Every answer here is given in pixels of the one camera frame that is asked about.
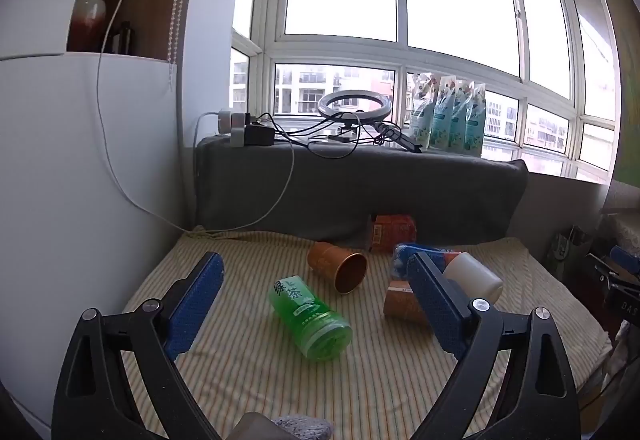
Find copper orange paper cup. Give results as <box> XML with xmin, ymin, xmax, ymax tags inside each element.
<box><xmin>307</xmin><ymin>241</ymin><xmax>368</xmax><ymax>295</ymax></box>

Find grey gloved hand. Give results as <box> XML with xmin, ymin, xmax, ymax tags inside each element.
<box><xmin>227</xmin><ymin>412</ymin><xmax>333</xmax><ymax>440</ymax></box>

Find green paper bag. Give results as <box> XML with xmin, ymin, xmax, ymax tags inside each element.
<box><xmin>544</xmin><ymin>225</ymin><xmax>593</xmax><ymax>282</ymax></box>

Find white plastic jar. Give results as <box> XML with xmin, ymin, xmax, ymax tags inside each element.
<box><xmin>442</xmin><ymin>251</ymin><xmax>503</xmax><ymax>304</ymax></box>

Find striped mattress cloth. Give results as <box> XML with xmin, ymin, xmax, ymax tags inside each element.
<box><xmin>125</xmin><ymin>232</ymin><xmax>612</xmax><ymax>439</ymax></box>

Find blue snack package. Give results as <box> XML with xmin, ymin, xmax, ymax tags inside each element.
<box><xmin>390</xmin><ymin>243</ymin><xmax>460</xmax><ymax>281</ymax></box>

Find green tea bottle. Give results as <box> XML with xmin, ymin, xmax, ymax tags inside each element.
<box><xmin>268</xmin><ymin>276</ymin><xmax>352</xmax><ymax>362</ymax></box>

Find teal refill pouch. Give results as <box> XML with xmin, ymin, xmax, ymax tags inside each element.
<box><xmin>409</xmin><ymin>72</ymin><xmax>440</xmax><ymax>148</ymax></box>
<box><xmin>464</xmin><ymin>83</ymin><xmax>486</xmax><ymax>157</ymax></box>
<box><xmin>430</xmin><ymin>76</ymin><xmax>456</xmax><ymax>151</ymax></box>
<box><xmin>448</xmin><ymin>80</ymin><xmax>474</xmax><ymax>153</ymax></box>

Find orange red box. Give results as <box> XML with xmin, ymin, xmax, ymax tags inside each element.
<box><xmin>367</xmin><ymin>215</ymin><xmax>416</xmax><ymax>253</ymax></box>

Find white cabinet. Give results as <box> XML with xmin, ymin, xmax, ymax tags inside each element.
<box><xmin>1</xmin><ymin>0</ymin><xmax>186</xmax><ymax>434</ymax></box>

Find black power adapter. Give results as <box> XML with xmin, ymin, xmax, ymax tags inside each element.
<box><xmin>243</xmin><ymin>122</ymin><xmax>276</xmax><ymax>147</ymax></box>

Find grey cushion backrest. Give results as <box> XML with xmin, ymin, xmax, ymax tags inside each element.
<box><xmin>195</xmin><ymin>137</ymin><xmax>528</xmax><ymax>248</ymax></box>

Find white power strip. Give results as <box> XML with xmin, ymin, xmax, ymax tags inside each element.
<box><xmin>217</xmin><ymin>108</ymin><xmax>250</xmax><ymax>134</ymax></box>

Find red white vase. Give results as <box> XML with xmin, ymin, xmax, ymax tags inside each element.
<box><xmin>66</xmin><ymin>0</ymin><xmax>106</xmax><ymax>52</ymax></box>

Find black ring light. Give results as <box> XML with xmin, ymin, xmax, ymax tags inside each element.
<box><xmin>317</xmin><ymin>90</ymin><xmax>422</xmax><ymax>154</ymax></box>

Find black cables on sill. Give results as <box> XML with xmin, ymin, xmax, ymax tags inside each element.
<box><xmin>249</xmin><ymin>111</ymin><xmax>402</xmax><ymax>161</ymax></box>

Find window frame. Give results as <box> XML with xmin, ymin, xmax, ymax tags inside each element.
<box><xmin>227</xmin><ymin>0</ymin><xmax>620</xmax><ymax>183</ymax></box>

